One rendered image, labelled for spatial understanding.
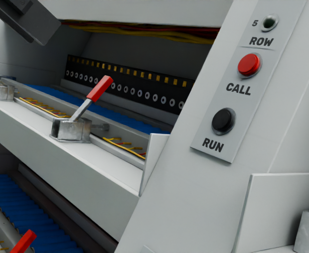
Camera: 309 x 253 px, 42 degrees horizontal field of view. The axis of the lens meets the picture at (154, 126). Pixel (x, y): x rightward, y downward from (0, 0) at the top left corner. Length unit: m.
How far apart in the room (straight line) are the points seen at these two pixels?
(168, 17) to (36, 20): 0.13
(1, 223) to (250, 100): 0.46
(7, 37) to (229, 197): 0.69
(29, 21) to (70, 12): 0.19
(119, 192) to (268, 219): 0.13
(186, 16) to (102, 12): 0.16
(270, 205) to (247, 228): 0.02
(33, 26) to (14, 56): 0.47
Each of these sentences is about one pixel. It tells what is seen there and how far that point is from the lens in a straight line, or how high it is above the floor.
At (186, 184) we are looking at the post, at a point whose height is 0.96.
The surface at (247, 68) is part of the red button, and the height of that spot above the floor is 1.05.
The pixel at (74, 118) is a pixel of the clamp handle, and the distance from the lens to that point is 0.47.
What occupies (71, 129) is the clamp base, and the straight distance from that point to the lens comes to 0.46.
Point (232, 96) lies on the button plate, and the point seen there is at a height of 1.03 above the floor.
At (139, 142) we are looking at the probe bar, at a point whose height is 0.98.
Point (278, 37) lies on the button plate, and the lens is 0.29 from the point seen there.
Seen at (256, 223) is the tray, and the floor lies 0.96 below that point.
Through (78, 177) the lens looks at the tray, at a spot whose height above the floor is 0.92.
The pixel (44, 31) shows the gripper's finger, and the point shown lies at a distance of 0.43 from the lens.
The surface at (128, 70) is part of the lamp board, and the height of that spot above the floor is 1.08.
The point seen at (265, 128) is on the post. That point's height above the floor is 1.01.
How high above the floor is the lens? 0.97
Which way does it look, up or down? 4 degrees up
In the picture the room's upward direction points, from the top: 26 degrees clockwise
